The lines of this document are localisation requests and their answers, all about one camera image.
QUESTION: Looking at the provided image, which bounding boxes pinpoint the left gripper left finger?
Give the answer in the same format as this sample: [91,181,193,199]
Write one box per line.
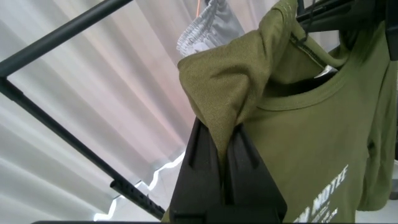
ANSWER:
[169,117,223,223]

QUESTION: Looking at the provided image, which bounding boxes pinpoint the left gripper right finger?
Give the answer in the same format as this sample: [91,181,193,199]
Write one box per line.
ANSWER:
[223,123,289,223]

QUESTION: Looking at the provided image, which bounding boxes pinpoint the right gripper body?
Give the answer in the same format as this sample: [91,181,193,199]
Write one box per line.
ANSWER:
[384,0,398,62]

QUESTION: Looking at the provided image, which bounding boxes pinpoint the green garment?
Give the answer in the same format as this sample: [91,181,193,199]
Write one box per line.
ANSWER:
[161,0,398,223]

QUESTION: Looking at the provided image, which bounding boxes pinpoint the pale grey shorts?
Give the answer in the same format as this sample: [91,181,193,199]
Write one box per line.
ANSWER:
[176,0,246,58]

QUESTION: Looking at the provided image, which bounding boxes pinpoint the black clothes rack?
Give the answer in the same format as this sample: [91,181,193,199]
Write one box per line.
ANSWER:
[0,0,165,220]

